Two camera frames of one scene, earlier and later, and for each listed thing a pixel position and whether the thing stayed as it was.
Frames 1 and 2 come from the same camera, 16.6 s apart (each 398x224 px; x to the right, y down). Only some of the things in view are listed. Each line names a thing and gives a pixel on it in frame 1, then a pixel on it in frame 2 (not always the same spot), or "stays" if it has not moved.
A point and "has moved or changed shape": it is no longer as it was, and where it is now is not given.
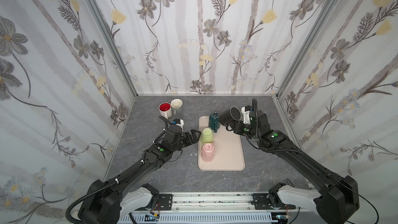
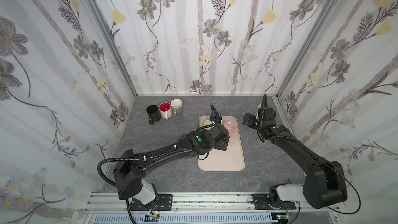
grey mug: x=176 y=106 stays
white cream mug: x=165 y=110 stays
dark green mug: x=214 y=123 stays
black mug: x=230 y=115 to x=154 y=113
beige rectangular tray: x=228 y=151 stays
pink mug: x=207 y=151 has moved or changed shape
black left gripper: x=189 y=137 to x=214 y=119
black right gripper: x=241 y=127 to x=265 y=110
